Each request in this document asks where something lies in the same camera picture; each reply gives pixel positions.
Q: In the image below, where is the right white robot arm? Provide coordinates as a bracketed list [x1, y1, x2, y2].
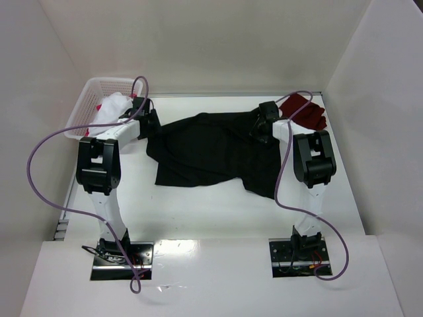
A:
[250, 101, 336, 261]

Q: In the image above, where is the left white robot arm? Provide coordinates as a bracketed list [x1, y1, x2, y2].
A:
[76, 96, 161, 262]

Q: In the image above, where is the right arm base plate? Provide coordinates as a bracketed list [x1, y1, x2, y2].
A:
[268, 238, 332, 278]

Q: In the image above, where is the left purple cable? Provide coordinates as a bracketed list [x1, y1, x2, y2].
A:
[25, 75, 153, 294]

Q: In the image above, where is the white t shirt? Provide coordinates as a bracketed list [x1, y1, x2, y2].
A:
[87, 92, 133, 137]

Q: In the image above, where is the folded dark red t shirt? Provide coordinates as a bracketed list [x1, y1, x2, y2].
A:
[279, 94, 327, 131]

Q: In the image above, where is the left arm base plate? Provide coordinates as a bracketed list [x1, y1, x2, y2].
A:
[88, 242, 154, 281]

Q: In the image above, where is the black t shirt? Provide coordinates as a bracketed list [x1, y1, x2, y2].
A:
[146, 109, 281, 199]

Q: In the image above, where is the white plastic basket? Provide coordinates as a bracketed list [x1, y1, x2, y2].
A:
[64, 77, 147, 140]

